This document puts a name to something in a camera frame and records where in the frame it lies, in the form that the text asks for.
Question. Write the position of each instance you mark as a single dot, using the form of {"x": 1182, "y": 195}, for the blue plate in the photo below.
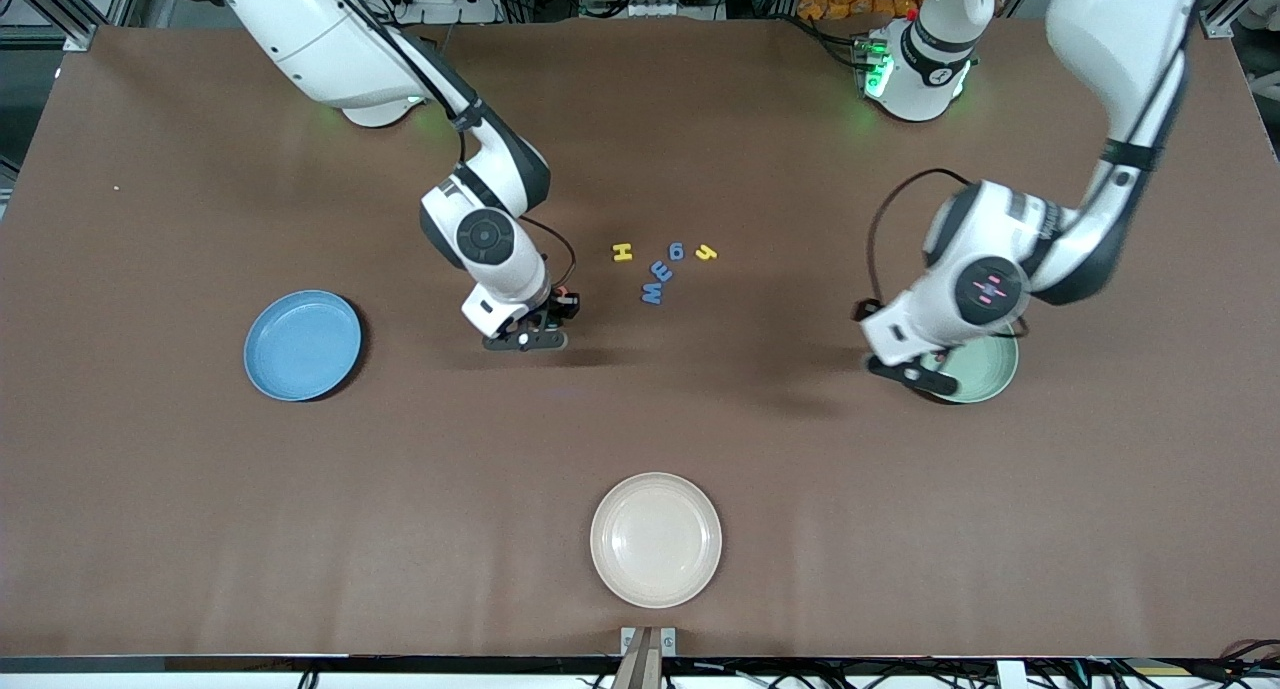
{"x": 303, "y": 345}

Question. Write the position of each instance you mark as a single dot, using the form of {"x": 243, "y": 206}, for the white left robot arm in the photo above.
{"x": 1120, "y": 39}

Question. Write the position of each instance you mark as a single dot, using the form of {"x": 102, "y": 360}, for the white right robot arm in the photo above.
{"x": 330, "y": 39}

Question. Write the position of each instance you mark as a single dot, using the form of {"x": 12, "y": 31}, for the yellow letter y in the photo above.
{"x": 707, "y": 253}

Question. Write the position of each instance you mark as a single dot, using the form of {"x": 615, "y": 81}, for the aluminium frame profile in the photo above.
{"x": 1222, "y": 21}
{"x": 72, "y": 39}

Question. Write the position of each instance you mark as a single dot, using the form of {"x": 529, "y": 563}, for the beige plate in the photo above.
{"x": 656, "y": 540}

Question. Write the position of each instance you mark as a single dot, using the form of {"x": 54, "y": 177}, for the metal table edge bracket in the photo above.
{"x": 630, "y": 637}

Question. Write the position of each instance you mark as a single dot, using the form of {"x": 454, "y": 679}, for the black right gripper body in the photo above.
{"x": 553, "y": 314}

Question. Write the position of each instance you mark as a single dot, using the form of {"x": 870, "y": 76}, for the blue letter e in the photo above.
{"x": 660, "y": 272}

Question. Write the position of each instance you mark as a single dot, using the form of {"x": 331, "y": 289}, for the yellow letter H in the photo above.
{"x": 623, "y": 253}

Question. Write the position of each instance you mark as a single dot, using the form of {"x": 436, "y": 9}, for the blue letter M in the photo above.
{"x": 652, "y": 292}

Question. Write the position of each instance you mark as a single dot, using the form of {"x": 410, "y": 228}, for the green plate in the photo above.
{"x": 990, "y": 369}

